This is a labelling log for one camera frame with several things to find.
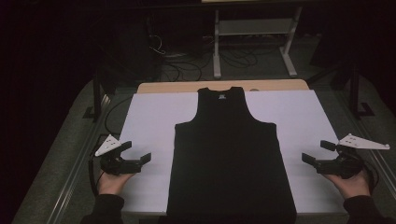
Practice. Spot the black metal stand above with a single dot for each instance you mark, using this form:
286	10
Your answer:
97	96
354	90

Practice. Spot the person's right hand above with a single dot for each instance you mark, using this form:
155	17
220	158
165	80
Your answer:
353	186

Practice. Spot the white board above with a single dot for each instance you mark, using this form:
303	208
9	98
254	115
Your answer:
149	118

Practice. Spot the black tank top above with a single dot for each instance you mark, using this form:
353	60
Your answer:
224	155

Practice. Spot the wooden table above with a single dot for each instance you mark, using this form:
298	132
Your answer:
174	86

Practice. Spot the person's left hand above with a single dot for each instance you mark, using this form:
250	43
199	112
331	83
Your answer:
112	184

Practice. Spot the white metal stand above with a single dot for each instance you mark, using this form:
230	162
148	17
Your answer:
217	46

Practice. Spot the aluminium floor rail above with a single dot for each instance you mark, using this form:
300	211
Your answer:
74	177
384	169

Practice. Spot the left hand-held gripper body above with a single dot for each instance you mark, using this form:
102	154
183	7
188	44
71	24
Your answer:
116	166

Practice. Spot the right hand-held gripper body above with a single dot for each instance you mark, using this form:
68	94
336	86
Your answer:
342	166

